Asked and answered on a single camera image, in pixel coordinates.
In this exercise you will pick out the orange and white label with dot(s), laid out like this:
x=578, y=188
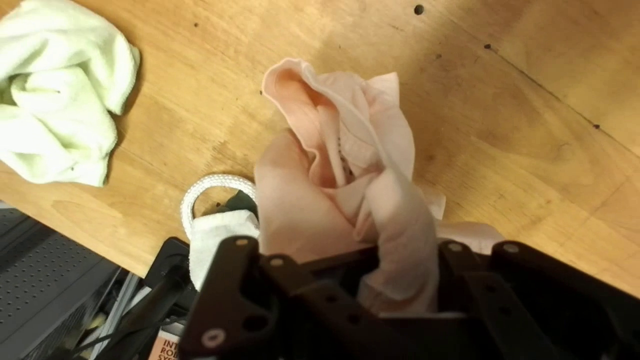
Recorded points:
x=165, y=346

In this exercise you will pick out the grey perforated metal panel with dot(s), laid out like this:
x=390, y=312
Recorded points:
x=40, y=285

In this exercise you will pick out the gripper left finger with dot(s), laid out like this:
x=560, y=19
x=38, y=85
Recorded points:
x=235, y=300

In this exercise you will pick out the light green cloth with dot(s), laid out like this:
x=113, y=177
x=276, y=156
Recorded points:
x=55, y=95

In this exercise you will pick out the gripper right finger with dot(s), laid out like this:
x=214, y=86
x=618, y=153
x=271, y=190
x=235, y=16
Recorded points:
x=540, y=300

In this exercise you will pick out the pink cloth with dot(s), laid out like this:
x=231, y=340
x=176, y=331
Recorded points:
x=305, y=210

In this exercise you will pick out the white cloth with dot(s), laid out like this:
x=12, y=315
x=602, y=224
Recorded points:
x=212, y=245

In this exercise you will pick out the black bracket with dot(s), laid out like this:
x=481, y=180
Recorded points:
x=162, y=280

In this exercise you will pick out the dark green object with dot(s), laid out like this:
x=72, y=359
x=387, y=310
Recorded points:
x=242, y=202

